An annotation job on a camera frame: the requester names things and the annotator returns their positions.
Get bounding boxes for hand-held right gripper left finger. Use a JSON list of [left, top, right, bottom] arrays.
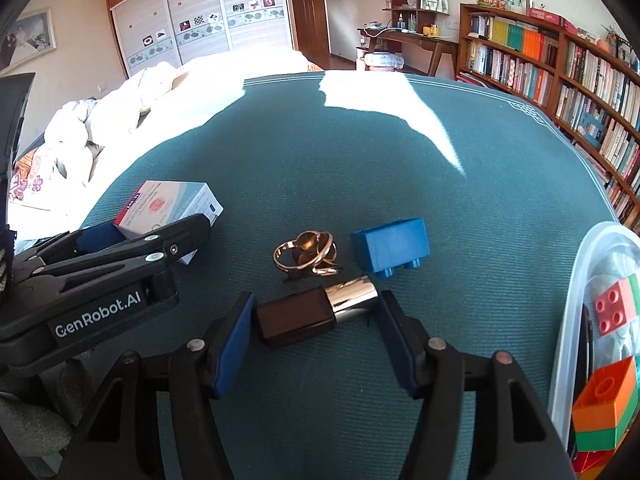
[[60, 291, 257, 480]]

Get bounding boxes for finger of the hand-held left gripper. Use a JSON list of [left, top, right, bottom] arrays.
[[27, 213, 213, 293], [12, 220, 118, 267]]

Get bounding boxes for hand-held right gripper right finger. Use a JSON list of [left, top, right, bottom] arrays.
[[377, 290, 576, 480]]

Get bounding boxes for white medicine box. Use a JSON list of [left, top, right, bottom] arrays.
[[114, 180, 223, 266]]

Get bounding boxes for brown lipstick with silver cap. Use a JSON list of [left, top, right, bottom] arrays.
[[255, 276, 379, 348]]

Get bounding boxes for clear round plastic container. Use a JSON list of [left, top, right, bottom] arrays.
[[548, 221, 640, 453]]

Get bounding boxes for orange toy block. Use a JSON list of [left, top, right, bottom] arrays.
[[571, 356, 640, 433]]

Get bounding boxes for green toy block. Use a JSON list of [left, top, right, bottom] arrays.
[[575, 410, 633, 452]]

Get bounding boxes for red toy block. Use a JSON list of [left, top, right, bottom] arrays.
[[572, 449, 616, 473]]

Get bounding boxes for pink toy block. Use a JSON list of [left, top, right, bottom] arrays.
[[594, 275, 640, 337]]

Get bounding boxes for teal cloth-covered desktop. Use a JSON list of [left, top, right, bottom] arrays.
[[77, 71, 621, 480]]

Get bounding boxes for floral bedsheet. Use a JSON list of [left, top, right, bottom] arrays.
[[10, 152, 66, 206]]

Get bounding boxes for blue toy block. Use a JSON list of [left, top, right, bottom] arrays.
[[350, 218, 431, 279]]

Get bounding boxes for white duvet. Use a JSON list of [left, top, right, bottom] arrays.
[[7, 50, 311, 241]]

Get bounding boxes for gold interlinked rings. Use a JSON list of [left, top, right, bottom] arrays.
[[272, 230, 345, 277]]

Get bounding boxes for sliding-door wardrobe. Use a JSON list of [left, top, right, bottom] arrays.
[[102, 0, 296, 78]]

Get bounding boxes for dark wooden door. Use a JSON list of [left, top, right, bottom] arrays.
[[287, 0, 332, 70]]

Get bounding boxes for white round stool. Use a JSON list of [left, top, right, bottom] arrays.
[[356, 46, 405, 73]]

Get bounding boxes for wooden writing desk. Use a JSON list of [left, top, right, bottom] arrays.
[[357, 27, 461, 78]]

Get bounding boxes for rows of books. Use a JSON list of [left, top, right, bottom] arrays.
[[467, 12, 640, 226]]

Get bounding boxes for wooden bookshelf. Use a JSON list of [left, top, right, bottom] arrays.
[[457, 2, 640, 233]]

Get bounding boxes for red flat box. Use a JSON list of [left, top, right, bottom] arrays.
[[529, 7, 578, 31]]

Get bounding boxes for framed wall photo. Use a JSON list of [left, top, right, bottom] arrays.
[[0, 7, 56, 76]]

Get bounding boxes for film-strip picture frame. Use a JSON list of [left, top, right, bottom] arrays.
[[602, 27, 640, 68]]

